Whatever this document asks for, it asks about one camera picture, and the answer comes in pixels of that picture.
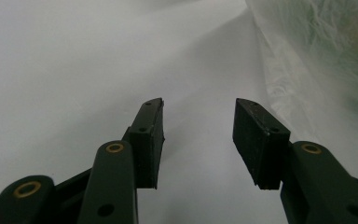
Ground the white table cover sheet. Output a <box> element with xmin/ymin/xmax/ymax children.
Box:
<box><xmin>0</xmin><ymin>0</ymin><xmax>358</xmax><ymax>224</ymax></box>

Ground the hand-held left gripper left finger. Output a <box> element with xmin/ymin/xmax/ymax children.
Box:
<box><xmin>122</xmin><ymin>97</ymin><xmax>166</xmax><ymax>190</ymax></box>

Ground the translucent plastic bag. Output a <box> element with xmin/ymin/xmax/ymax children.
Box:
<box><xmin>245</xmin><ymin>0</ymin><xmax>358</xmax><ymax>178</ymax></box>

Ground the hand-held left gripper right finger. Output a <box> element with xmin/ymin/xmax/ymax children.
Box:
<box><xmin>232</xmin><ymin>98</ymin><xmax>292</xmax><ymax>190</ymax></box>

